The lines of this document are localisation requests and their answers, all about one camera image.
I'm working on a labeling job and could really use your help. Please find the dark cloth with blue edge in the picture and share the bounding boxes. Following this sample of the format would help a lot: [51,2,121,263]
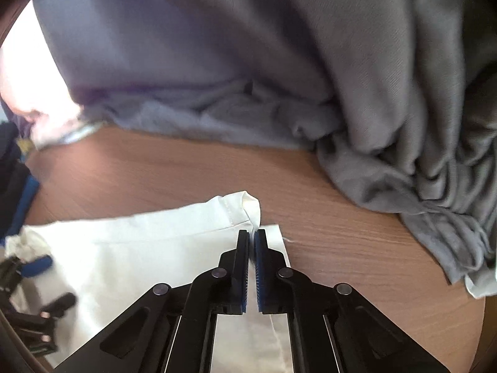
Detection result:
[0,120,41,237]

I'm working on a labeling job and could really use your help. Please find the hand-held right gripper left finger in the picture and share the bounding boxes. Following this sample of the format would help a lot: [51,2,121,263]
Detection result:
[52,230,251,373]

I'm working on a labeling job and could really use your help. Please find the small white cloth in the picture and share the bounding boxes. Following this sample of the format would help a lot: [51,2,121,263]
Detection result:
[464,264,497,300]

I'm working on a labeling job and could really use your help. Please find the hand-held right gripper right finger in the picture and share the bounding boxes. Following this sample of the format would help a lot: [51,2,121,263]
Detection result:
[253,228,451,373]

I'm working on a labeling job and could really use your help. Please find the dark grey curtain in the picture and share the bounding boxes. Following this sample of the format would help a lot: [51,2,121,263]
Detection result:
[272,0,497,300]

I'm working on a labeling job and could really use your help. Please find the white pants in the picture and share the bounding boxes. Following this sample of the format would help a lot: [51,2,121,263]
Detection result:
[4,190,294,373]

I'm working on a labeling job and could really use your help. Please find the pale blue cloth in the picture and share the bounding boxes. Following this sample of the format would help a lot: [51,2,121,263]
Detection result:
[58,120,105,144]

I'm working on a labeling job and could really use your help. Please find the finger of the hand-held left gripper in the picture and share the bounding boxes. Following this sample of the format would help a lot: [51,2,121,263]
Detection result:
[19,254,54,278]
[39,292,77,319]

